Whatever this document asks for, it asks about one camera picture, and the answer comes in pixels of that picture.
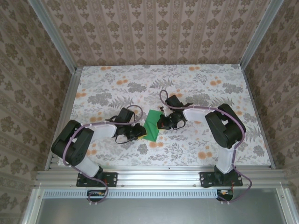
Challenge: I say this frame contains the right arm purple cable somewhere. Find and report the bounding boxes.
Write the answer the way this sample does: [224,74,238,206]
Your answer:
[159,90,253,206]

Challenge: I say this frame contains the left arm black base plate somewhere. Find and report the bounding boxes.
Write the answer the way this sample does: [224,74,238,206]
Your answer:
[76,171,118,188]

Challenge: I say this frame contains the black control board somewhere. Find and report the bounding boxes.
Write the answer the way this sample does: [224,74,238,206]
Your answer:
[216,189,235,202]
[86,190,107,203]

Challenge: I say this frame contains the floral table cover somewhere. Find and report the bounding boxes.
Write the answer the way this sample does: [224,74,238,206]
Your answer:
[57,65,273,167]

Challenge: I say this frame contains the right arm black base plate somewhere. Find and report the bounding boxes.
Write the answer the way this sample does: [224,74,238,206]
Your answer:
[199,171,243,189]

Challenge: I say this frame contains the grey slotted cable duct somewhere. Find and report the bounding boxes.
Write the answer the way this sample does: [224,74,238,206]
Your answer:
[43,189,219,198]

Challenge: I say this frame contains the grey metal panel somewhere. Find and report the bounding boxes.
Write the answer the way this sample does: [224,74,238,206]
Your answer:
[22,188,299,224]

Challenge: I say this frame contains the aluminium frame post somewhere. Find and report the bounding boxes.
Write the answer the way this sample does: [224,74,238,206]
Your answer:
[240,0,285,70]
[29,0,78,73]

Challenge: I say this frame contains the aluminium side rail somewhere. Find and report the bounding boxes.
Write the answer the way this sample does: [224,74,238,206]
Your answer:
[239,65,276,169]
[44,67,82,171]

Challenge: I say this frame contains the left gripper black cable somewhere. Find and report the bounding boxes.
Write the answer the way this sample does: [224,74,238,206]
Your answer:
[114,135,138,144]

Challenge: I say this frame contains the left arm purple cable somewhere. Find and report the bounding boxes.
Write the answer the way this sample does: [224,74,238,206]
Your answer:
[63,105,143,206]

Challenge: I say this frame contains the green cloth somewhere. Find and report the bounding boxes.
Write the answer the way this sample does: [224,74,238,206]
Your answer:
[142,109,164,142]

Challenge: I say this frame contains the aluminium cross rail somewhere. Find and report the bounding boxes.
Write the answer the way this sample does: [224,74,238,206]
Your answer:
[34,169,290,189]

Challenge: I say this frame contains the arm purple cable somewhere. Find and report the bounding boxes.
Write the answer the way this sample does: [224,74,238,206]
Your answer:
[63,105,143,206]
[159,90,253,206]

